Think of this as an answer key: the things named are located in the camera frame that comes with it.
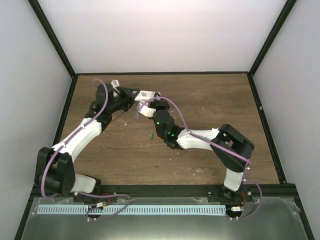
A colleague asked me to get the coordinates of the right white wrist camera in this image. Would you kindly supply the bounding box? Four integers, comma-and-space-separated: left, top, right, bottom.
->
136, 100, 156, 118

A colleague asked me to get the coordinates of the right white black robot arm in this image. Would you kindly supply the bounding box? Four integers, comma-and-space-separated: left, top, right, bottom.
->
149, 97, 255, 202

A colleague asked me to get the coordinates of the light blue slotted cable duct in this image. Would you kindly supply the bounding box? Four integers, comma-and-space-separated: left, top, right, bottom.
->
36, 204, 226, 216

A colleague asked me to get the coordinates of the black front mounting rail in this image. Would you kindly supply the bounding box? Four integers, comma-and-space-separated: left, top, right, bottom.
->
32, 184, 297, 201

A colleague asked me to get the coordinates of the black aluminium frame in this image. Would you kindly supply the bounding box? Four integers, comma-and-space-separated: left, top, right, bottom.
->
13, 0, 316, 240

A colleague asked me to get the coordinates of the white remote control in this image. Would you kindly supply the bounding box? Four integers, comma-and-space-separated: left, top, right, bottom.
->
134, 90, 161, 102

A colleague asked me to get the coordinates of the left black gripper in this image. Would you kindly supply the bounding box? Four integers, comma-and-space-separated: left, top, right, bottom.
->
108, 87, 141, 114

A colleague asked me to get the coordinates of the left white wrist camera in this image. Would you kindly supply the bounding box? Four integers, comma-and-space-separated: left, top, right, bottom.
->
111, 79, 120, 91

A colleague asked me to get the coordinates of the grey metal front plate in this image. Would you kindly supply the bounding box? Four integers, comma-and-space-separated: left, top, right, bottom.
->
21, 197, 308, 240

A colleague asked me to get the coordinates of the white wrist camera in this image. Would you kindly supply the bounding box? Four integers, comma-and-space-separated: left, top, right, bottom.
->
136, 100, 156, 118
111, 79, 120, 91

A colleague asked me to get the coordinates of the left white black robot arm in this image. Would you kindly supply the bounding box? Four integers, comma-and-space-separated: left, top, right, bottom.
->
34, 80, 140, 202

